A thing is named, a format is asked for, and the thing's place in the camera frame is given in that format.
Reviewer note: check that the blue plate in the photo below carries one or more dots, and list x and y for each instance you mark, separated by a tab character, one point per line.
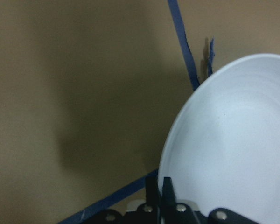
223	149

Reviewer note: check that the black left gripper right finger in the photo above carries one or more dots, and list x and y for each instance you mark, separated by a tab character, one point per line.
168	193

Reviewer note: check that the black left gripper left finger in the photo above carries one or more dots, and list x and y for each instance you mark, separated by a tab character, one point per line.
152	191

